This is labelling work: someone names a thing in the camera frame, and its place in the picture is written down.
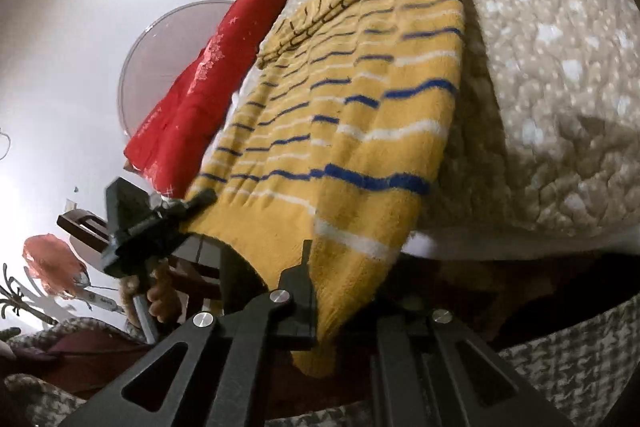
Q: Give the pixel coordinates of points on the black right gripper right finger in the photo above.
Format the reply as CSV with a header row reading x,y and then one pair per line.
x,y
429,369

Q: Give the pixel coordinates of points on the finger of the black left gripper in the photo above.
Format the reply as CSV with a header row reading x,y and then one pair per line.
x,y
139,235

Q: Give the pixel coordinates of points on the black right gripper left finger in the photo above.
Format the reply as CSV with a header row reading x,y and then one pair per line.
x,y
212,370

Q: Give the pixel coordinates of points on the yellow striped knit sweater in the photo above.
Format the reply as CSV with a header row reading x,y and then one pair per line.
x,y
328,158

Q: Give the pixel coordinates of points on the person's hand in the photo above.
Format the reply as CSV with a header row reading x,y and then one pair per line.
x,y
163,298

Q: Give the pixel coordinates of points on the red pillow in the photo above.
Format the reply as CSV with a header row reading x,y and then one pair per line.
x,y
168,147

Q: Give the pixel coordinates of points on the houndstooth patterned garment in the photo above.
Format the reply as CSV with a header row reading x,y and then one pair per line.
x,y
582,370

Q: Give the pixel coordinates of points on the round pink headboard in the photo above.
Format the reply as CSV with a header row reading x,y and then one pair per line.
x,y
161,53

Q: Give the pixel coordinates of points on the beige dotted quilt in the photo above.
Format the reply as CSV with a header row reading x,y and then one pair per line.
x,y
546,132

